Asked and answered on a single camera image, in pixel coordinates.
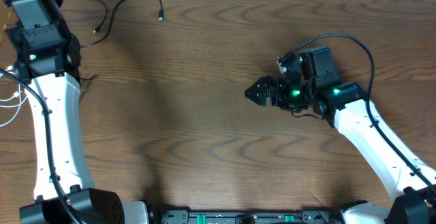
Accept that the white USB cable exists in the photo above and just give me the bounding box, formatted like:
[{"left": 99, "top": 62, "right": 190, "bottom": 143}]
[{"left": 0, "top": 65, "right": 28, "bottom": 128}]

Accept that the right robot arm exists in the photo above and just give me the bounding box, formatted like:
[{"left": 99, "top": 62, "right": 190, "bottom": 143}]
[{"left": 245, "top": 46, "right": 435, "bottom": 223}]

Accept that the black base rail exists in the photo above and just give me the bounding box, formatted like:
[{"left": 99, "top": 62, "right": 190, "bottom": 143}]
[{"left": 149, "top": 207, "right": 345, "bottom": 224}]

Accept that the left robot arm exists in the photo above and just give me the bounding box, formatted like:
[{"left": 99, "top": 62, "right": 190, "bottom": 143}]
[{"left": 3, "top": 0, "right": 151, "bottom": 224}]

